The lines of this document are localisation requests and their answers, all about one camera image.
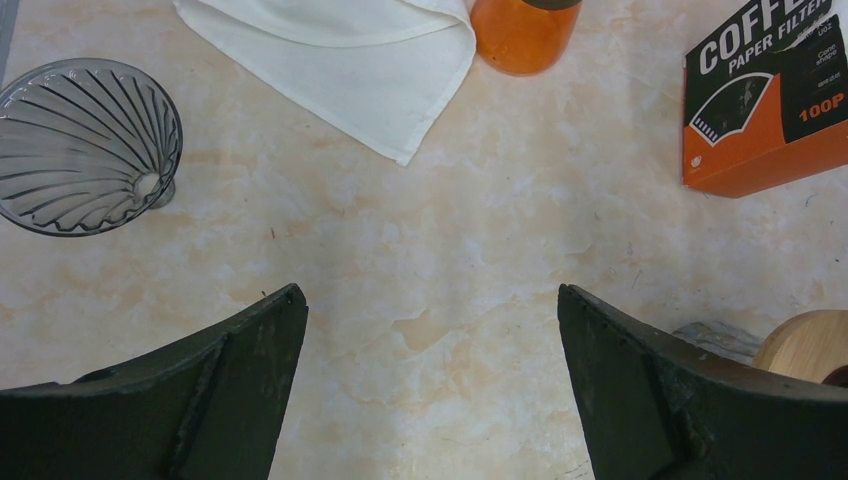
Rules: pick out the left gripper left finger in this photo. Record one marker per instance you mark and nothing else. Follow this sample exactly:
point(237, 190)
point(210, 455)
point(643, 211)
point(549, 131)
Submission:
point(208, 406)

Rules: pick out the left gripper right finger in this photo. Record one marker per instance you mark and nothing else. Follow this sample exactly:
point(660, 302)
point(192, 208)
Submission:
point(653, 406)

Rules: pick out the clear glass dripper cone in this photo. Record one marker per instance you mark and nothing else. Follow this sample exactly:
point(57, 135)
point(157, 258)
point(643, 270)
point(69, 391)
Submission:
point(87, 145)

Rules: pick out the orange coffee filter box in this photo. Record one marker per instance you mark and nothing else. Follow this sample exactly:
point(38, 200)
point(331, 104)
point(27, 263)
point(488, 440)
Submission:
point(765, 98)

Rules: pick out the white cloth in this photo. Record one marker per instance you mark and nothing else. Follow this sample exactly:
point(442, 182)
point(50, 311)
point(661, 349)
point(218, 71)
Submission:
point(381, 72)

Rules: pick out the orange glass flask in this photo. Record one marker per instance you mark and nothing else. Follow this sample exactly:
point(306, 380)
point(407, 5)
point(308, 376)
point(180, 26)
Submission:
point(523, 37)

